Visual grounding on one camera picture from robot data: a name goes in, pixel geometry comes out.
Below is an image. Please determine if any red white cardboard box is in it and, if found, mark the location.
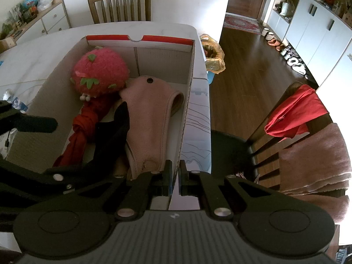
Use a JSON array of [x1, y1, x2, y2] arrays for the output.
[[5, 34, 196, 210]]

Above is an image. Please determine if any white wooden sideboard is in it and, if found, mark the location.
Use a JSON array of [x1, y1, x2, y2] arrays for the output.
[[0, 0, 71, 54]]

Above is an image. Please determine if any tall white cabinet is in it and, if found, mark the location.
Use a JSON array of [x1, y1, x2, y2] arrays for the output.
[[267, 0, 352, 88]]

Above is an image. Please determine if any pink fringed scarf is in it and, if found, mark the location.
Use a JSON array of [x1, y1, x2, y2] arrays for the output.
[[234, 123, 352, 223]]

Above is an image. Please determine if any strawberry plush toy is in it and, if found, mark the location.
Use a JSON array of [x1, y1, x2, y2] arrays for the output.
[[70, 46, 130, 101]]

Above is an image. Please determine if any pink knit hat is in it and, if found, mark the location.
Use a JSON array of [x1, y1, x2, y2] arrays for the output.
[[119, 76, 185, 180]]

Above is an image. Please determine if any printed table mat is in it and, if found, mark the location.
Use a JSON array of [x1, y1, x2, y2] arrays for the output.
[[180, 77, 212, 175]]

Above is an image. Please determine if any row of shoes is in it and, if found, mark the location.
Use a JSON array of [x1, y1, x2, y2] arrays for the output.
[[261, 26, 308, 79]]

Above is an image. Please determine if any red garment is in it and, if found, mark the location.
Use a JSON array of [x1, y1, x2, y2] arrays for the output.
[[264, 84, 329, 138]]

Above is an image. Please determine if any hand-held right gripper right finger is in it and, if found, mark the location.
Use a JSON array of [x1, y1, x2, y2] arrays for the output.
[[178, 160, 276, 222]]

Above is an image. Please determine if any dark wooden chair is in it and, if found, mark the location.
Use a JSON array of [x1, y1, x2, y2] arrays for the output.
[[210, 81, 334, 198]]

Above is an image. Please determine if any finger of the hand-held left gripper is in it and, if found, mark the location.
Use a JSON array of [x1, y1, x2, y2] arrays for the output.
[[0, 157, 129, 193], [0, 100, 58, 134]]

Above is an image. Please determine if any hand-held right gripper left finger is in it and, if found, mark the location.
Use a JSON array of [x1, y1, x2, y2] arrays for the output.
[[76, 159, 174, 221]]

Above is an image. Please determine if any trash bin with yellow bag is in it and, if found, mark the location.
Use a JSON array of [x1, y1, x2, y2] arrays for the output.
[[199, 34, 226, 84]]

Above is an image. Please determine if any pale green bag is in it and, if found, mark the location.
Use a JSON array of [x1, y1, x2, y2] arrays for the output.
[[280, 0, 295, 15]]

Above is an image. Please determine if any white plastic bag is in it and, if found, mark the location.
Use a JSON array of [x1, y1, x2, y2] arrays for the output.
[[37, 0, 55, 11]]

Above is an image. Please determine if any red cloth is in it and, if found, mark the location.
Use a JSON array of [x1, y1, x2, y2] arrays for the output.
[[52, 96, 116, 168]]

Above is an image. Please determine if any red patterned rug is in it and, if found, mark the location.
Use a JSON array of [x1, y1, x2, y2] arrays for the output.
[[223, 14, 261, 36]]

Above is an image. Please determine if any black cloth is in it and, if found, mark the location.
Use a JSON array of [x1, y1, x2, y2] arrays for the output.
[[93, 101, 130, 171]]

